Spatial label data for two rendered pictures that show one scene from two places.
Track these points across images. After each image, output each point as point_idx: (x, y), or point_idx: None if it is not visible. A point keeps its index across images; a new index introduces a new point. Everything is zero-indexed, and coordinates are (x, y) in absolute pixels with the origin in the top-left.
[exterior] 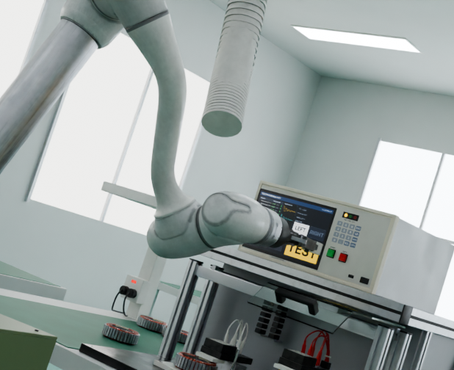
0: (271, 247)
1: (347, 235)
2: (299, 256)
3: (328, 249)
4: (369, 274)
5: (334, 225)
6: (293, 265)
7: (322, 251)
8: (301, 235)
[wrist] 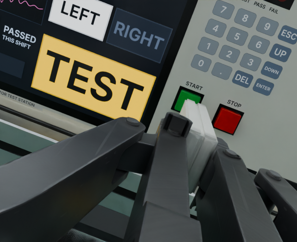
0: None
1: (246, 53)
2: (82, 99)
3: (183, 92)
4: None
5: (203, 13)
6: (66, 122)
7: (157, 93)
8: (175, 121)
